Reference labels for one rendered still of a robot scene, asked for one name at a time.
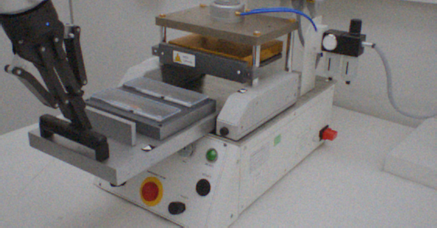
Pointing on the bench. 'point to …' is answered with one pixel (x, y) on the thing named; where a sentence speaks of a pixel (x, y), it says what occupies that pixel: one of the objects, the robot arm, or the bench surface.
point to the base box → (269, 158)
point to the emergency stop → (150, 191)
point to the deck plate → (209, 86)
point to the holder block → (160, 130)
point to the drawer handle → (70, 130)
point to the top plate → (232, 22)
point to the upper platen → (270, 51)
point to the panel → (179, 183)
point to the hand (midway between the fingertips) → (76, 113)
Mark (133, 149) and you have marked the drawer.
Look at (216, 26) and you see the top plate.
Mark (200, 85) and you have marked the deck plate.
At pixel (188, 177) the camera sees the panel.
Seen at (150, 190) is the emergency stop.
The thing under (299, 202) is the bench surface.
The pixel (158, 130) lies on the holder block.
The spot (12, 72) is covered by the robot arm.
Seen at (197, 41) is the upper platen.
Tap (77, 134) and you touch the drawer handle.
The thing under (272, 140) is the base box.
